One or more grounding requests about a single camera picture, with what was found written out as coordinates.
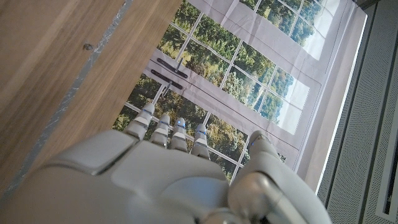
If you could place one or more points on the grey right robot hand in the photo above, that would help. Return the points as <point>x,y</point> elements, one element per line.
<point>140,180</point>

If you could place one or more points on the printed window backdrop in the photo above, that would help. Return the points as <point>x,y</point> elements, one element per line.
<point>248,62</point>

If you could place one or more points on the white ceiling slot vent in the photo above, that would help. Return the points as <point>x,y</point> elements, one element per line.
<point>388,186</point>

